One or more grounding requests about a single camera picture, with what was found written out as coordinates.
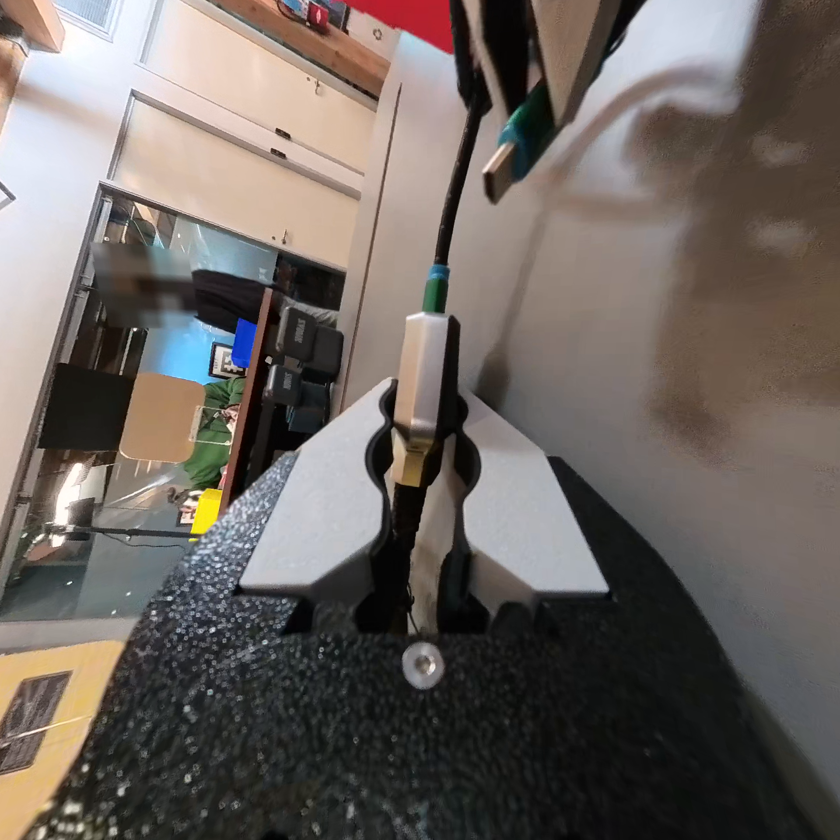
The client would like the wall vent grille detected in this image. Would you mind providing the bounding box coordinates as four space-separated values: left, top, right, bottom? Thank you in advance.
52 0 126 32

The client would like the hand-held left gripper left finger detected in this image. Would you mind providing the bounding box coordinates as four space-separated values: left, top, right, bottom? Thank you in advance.
239 378 411 632

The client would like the black screen panel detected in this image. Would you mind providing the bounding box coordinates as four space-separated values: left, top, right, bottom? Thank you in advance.
38 363 135 452

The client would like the red plastic bin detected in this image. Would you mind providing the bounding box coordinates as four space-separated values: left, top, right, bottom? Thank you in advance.
341 0 457 55

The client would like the silver adapter hub with cable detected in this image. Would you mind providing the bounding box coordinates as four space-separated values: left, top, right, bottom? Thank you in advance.
384 314 462 634

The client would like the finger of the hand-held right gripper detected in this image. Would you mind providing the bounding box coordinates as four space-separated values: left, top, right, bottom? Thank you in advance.
537 0 651 126
469 0 544 124

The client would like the black braided green-plug hdmi cable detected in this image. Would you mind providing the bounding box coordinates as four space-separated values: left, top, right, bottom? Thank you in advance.
423 0 559 316

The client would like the glass partition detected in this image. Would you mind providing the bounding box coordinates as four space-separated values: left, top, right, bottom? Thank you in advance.
0 180 349 621

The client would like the small yellow plastic bin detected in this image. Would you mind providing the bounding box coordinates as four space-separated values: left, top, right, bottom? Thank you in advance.
189 487 224 536

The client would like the wooden post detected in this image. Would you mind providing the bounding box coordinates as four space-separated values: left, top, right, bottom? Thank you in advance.
217 0 391 99

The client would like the small tan board on stand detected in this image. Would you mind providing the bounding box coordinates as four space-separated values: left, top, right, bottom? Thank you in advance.
119 374 206 463

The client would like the grey desk with brown edge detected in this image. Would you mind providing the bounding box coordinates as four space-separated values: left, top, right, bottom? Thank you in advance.
220 289 277 519

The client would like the white door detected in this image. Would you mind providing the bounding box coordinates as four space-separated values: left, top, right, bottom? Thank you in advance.
134 0 395 178
108 88 365 270

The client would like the large wooden board on stand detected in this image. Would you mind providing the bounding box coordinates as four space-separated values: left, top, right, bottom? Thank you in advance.
0 640 129 840

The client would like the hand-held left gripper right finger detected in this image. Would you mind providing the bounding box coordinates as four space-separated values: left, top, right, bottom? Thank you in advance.
438 388 611 632

